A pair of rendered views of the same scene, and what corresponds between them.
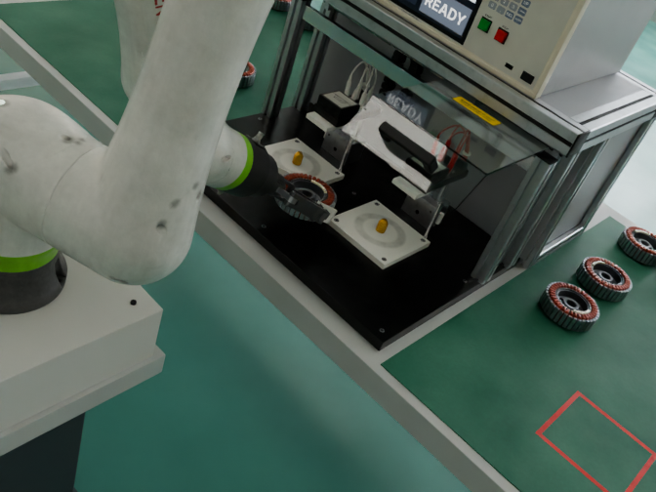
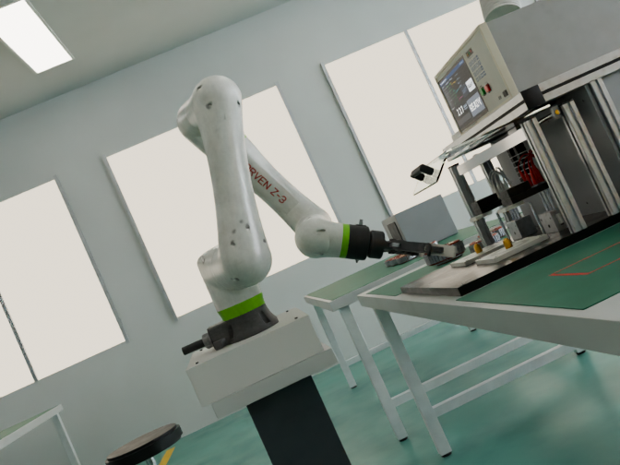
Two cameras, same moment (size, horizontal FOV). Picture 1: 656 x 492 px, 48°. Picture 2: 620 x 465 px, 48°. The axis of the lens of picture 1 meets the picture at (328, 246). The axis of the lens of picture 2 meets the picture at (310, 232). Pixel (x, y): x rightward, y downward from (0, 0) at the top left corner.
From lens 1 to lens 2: 1.42 m
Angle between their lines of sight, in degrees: 62
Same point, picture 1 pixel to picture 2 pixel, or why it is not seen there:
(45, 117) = not seen: hidden behind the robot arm
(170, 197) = (231, 230)
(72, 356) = (258, 343)
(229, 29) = (218, 156)
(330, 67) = not seen: hidden behind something
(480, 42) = (489, 101)
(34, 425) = (255, 387)
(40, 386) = (247, 361)
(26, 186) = (207, 264)
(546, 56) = (498, 74)
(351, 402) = not seen: outside the picture
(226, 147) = (317, 225)
